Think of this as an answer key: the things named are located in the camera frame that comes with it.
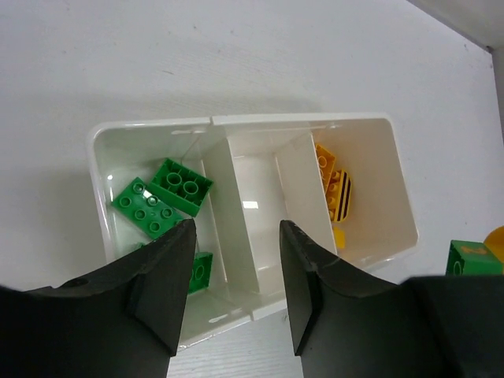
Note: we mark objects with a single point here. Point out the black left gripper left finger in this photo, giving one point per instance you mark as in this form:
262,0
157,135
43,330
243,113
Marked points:
122,320

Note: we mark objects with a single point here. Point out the yellow striped duplo brick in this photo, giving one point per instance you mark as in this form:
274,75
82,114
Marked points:
338,195

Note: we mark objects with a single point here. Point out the small green duplo plate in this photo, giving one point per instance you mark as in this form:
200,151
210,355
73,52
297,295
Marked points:
201,272

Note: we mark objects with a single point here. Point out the yellow long duplo brick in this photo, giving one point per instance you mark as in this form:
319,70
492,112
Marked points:
326,164

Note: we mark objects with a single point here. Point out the small yellow duplo piece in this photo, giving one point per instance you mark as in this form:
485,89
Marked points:
340,237

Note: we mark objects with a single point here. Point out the green square duplo brick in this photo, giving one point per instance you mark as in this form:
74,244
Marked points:
180,187

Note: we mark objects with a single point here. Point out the yellow round duplo piece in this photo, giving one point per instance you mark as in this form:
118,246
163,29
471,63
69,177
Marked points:
495,243

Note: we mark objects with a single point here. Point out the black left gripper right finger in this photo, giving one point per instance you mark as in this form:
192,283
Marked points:
346,322

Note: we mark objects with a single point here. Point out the green duplo base plate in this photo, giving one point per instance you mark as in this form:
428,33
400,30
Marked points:
145,210

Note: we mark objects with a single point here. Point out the white divided plastic tray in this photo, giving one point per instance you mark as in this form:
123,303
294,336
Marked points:
264,170

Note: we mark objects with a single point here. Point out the green printed duplo brick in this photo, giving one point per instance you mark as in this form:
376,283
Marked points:
467,258

